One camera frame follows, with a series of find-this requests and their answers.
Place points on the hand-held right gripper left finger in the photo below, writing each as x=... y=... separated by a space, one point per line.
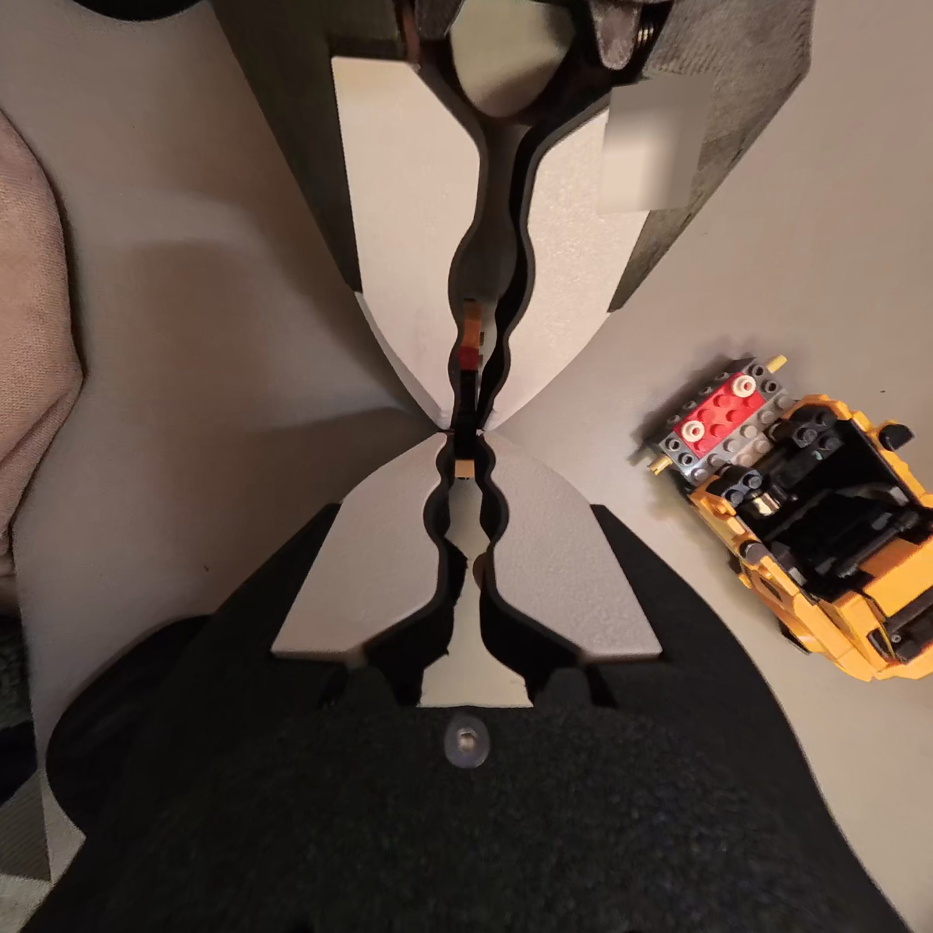
x=364 y=568

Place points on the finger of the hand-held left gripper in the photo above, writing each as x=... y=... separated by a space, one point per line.
x=568 y=277
x=401 y=204

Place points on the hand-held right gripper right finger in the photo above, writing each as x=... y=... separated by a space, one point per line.
x=568 y=576

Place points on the red white orange lego strip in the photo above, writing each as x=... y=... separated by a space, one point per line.
x=466 y=393

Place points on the orange lego car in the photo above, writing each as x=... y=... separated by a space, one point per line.
x=729 y=415

